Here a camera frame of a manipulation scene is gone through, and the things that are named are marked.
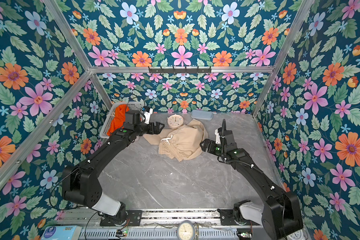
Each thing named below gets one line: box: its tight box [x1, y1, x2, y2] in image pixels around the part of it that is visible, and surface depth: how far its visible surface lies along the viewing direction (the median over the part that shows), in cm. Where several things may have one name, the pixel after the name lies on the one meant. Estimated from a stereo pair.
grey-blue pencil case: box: [190, 109, 214, 121], surface depth 120 cm
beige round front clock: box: [177, 220, 196, 240], surface depth 68 cm
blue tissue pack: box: [41, 225, 83, 240], surface depth 67 cm
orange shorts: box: [106, 104, 130, 136], surface depth 107 cm
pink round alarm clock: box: [167, 113, 184, 129], surface depth 114 cm
